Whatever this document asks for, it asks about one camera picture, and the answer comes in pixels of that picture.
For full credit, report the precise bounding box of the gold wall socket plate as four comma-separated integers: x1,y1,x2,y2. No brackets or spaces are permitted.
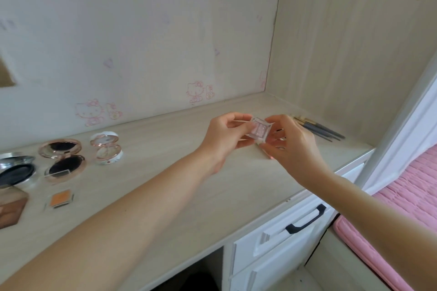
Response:
0,57,17,87

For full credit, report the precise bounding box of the person's left forearm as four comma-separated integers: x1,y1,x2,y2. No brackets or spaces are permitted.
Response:
0,149,219,291

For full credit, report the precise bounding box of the dark drawer handle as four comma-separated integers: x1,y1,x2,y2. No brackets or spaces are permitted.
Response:
285,204,327,235

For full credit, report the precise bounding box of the light wooden side panel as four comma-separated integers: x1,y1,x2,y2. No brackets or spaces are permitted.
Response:
265,0,437,148

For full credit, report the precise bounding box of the set of makeup brushes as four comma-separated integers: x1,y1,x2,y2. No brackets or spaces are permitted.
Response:
297,122,332,142

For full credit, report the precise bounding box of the person's right hand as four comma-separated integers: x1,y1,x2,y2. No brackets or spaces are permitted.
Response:
264,114,331,193

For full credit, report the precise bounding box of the brown eyeshadow quad palette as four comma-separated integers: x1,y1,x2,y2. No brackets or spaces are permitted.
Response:
0,186,29,230

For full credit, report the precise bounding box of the rose gold floral compact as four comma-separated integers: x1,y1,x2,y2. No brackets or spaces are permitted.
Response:
38,138,87,184

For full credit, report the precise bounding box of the white panelled bed frame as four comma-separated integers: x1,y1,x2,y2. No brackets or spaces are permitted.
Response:
355,60,437,196

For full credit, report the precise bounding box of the orange single eyeshadow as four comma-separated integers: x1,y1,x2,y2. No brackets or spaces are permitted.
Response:
44,189,76,211

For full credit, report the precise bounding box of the silver round cushion compact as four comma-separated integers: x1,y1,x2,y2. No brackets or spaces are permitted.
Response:
0,152,37,189

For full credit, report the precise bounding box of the person's right forearm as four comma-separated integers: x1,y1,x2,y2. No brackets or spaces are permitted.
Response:
307,173,437,291

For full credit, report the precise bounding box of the white wooden drawer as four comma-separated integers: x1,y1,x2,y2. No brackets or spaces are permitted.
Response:
232,161,368,276

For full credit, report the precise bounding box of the person's left hand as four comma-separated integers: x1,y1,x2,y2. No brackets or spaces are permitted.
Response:
198,111,256,176

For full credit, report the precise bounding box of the white round blush compact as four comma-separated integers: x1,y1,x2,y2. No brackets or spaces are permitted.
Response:
90,131,124,166

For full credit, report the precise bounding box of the pink glitter single eyeshadow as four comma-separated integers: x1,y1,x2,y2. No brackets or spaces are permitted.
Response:
245,116,276,143

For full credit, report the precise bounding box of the pink quilted mat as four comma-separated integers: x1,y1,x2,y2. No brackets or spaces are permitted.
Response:
333,144,437,291

